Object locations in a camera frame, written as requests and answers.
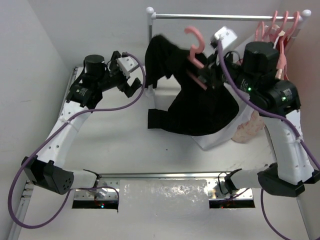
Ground black shirt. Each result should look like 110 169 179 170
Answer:
144 34 240 138

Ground white foil cover sheet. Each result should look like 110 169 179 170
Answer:
119 179 209 215

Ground white shirt on hanger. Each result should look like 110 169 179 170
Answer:
193 83 265 150

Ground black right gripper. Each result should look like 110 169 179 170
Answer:
198 45 256 93

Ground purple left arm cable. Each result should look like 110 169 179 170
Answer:
7 51 146 229

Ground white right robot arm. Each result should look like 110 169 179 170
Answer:
195 41 320 198

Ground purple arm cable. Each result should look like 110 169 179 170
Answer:
7 51 146 229
216 39 320 240

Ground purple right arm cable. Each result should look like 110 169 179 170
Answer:
216 39 320 240

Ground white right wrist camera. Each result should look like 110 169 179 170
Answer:
210 26 238 52

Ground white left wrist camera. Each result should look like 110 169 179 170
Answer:
116 56 138 79

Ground pink hanger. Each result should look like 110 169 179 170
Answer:
254 10 278 42
183 26 209 91
273 10 289 51
278 11 300 54

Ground pink floral garment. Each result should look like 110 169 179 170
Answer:
232 24 287 143

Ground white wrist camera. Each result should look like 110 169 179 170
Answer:
210 26 238 52
116 56 138 79

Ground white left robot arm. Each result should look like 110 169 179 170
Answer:
21 51 144 195

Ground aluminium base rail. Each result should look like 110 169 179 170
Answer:
21 66 300 210

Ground white metal clothes rack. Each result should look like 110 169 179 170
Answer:
144 6 312 111

